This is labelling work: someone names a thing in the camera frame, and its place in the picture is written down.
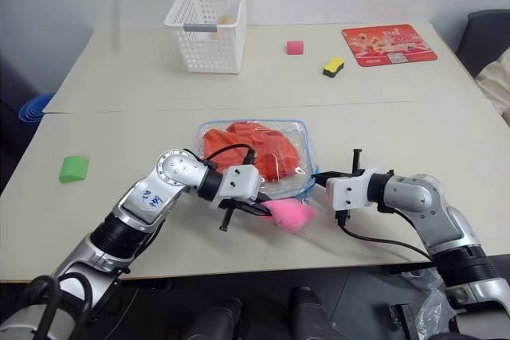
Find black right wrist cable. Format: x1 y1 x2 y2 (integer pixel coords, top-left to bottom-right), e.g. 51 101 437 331
335 207 436 262

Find black left shoulder cable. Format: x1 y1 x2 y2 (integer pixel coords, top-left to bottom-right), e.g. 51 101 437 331
22 272 96 340

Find black box on floor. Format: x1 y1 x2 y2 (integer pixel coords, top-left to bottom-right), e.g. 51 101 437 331
386 303 420 340

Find blue stacked plastic stools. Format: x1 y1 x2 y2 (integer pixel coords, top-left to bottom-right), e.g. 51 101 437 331
17 92 56 123

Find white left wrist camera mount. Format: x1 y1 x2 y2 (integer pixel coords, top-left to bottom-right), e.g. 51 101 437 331
214 165 262 211

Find white plastic lattice basket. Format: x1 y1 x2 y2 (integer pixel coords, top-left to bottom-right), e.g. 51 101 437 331
163 0 249 76

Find clear plastic zip pouch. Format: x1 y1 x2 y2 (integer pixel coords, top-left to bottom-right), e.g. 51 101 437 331
197 117 322 202

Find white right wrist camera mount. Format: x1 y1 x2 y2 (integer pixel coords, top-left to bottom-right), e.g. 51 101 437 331
325 175 375 211

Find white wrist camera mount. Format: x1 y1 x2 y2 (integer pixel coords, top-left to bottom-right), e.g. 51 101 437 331
214 165 262 211
325 175 375 211

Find pink fluffy plush ball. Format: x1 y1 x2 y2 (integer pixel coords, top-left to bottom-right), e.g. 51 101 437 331
262 197 316 234

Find yellow and black sponge eraser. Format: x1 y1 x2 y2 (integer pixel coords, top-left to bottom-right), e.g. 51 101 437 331
322 57 346 79

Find green foam block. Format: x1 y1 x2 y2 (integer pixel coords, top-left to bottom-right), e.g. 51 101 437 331
59 154 90 184

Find dark chair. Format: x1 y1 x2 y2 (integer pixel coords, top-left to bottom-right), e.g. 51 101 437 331
455 9 510 79

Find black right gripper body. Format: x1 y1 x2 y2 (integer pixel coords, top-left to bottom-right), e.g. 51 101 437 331
328 148 367 179

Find dark rounded shape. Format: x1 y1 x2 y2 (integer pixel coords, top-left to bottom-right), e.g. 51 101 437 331
186 295 245 340
288 285 336 340

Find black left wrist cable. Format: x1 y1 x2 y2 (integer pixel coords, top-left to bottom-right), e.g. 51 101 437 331
201 143 257 170

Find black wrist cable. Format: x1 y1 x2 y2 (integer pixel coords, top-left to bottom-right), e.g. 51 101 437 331
335 207 436 262
201 143 257 170

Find beige cushion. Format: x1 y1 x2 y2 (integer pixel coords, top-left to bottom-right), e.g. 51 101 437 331
475 46 510 127

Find orange cloth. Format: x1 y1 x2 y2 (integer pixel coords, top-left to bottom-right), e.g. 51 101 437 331
202 119 302 185

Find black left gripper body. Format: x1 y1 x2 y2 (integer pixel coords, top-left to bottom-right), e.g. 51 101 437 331
217 197 261 234

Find red printed mat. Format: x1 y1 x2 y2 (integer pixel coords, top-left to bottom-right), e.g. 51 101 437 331
340 23 439 68

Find crumpled clear plastic bag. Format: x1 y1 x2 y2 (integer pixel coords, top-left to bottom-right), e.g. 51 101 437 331
401 267 456 334

